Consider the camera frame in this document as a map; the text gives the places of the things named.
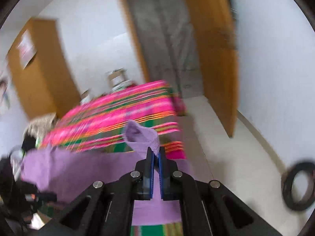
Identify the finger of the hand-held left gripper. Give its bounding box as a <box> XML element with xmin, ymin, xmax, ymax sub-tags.
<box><xmin>37</xmin><ymin>192</ymin><xmax>58</xmax><ymax>202</ymax></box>

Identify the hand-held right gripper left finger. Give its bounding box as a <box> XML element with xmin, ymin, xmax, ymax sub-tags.
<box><xmin>43</xmin><ymin>147</ymin><xmax>155</xmax><ymax>236</ymax></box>

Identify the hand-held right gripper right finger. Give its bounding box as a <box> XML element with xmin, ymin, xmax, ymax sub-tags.
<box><xmin>158</xmin><ymin>147</ymin><xmax>284</xmax><ymax>236</ymax></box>

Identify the purple fleece garment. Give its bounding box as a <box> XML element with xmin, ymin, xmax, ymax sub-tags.
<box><xmin>21</xmin><ymin>120</ymin><xmax>195</xmax><ymax>227</ymax></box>

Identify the black cloth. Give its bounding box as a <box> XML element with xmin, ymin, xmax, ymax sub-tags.
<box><xmin>21</xmin><ymin>134</ymin><xmax>37</xmax><ymax>152</ymax></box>

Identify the pink plaid bed sheet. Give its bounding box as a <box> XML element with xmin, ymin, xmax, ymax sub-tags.
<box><xmin>39</xmin><ymin>80</ymin><xmax>188</xmax><ymax>236</ymax></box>

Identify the floral cloth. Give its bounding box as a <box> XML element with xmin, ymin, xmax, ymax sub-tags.
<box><xmin>27</xmin><ymin>113</ymin><xmax>58</xmax><ymax>135</ymax></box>

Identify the large cardboard box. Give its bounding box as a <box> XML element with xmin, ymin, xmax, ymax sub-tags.
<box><xmin>106</xmin><ymin>68</ymin><xmax>126</xmax><ymax>89</ymax></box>

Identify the wooden wardrobe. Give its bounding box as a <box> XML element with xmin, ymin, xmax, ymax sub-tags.
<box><xmin>6</xmin><ymin>17</ymin><xmax>82</xmax><ymax>121</ymax></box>

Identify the black tape roll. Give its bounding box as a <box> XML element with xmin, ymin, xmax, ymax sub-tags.
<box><xmin>282</xmin><ymin>161</ymin><xmax>315</xmax><ymax>211</ymax></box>

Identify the grey plastic zip curtain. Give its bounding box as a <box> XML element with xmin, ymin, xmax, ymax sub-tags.
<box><xmin>125</xmin><ymin>0</ymin><xmax>202</xmax><ymax>99</ymax></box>

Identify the wooden door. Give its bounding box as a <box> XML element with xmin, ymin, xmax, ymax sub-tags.
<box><xmin>179</xmin><ymin>0</ymin><xmax>241</xmax><ymax>138</ymax></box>

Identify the white plastic bag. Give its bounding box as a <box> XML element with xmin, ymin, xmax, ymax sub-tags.
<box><xmin>16</xmin><ymin>29</ymin><xmax>37</xmax><ymax>69</ymax></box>

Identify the cartoon wall sticker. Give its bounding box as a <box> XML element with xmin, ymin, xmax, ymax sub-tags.
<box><xmin>0</xmin><ymin>71</ymin><xmax>12</xmax><ymax>114</ymax></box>

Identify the wooden door frame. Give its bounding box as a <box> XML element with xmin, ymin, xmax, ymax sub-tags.
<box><xmin>115</xmin><ymin>0</ymin><xmax>151</xmax><ymax>84</ymax></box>

